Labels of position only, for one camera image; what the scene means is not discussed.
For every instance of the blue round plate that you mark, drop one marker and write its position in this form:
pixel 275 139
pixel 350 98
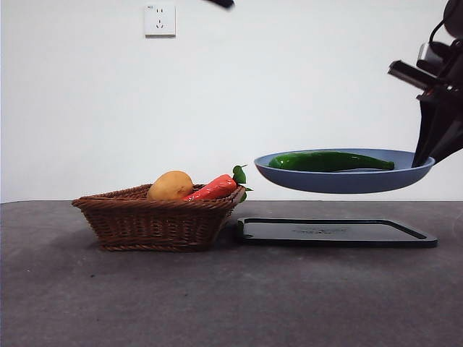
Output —
pixel 343 180

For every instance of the long green pepper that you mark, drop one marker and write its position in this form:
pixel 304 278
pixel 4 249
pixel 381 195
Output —
pixel 325 160

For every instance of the yellow-brown potato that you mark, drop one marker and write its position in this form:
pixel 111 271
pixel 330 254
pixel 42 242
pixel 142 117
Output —
pixel 170 185

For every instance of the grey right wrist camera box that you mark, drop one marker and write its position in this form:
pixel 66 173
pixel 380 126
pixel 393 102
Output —
pixel 427 52

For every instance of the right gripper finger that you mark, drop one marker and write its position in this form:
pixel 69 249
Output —
pixel 428 126
pixel 450 137

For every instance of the dark green rectangular tray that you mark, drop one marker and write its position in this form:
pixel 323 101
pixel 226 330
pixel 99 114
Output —
pixel 325 233

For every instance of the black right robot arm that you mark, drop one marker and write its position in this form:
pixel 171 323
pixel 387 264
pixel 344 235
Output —
pixel 455 18

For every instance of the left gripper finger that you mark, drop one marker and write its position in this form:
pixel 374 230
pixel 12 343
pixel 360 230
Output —
pixel 222 3

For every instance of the brown wicker basket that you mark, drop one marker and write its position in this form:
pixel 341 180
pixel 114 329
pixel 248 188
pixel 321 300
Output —
pixel 152 224

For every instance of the orange carrot with green leaves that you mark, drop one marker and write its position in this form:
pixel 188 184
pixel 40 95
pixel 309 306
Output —
pixel 213 188

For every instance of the white wall socket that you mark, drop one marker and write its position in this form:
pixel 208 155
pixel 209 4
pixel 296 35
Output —
pixel 160 20

